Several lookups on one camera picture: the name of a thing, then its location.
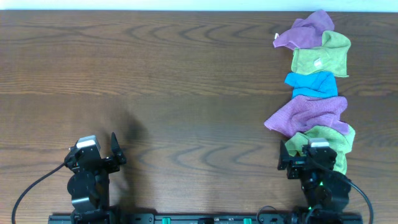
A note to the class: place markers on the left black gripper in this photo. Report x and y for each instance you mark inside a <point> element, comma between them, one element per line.
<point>104,160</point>

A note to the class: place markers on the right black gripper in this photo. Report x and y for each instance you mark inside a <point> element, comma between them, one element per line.
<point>298,162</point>

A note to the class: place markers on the purple cloth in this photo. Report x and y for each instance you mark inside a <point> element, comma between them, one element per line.
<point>305,33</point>
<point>302,113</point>

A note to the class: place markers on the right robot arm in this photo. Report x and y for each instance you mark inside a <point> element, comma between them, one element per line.
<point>325,190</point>

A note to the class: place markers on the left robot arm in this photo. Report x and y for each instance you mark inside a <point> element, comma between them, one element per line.
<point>89,184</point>

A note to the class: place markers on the lower green cloth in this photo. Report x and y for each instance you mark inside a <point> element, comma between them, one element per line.
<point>340,143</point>

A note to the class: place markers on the green cloth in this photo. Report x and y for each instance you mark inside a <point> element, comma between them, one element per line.
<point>340,143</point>
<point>331,56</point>

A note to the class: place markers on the blue cloth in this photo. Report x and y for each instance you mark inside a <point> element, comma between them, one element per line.
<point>318,85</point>

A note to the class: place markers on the upper green cloth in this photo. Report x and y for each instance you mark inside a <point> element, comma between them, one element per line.
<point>331,56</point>

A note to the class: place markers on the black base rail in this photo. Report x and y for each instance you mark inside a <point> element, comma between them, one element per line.
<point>265,218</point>

